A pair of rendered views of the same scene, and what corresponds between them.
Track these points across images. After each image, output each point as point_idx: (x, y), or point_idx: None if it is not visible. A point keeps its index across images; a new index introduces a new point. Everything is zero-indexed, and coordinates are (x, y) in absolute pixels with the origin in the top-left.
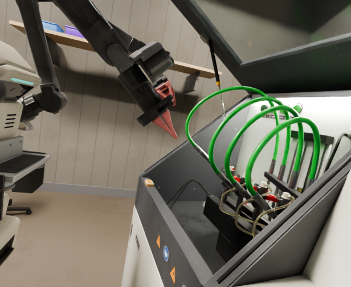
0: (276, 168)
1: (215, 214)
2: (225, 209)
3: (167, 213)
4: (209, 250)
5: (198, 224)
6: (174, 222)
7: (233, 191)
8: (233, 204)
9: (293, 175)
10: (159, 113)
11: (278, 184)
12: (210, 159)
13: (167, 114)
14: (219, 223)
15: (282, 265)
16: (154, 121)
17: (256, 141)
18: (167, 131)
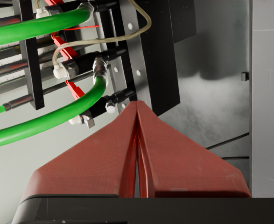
0: (19, 111)
1: (161, 71)
2: (140, 58)
3: (265, 85)
4: (207, 32)
5: (196, 104)
6: (262, 42)
7: (103, 59)
8: (122, 73)
9: None
10: (127, 222)
11: (30, 50)
12: (90, 96)
13: (66, 164)
14: (165, 51)
15: None
16: (228, 181)
17: (5, 183)
18: (161, 120)
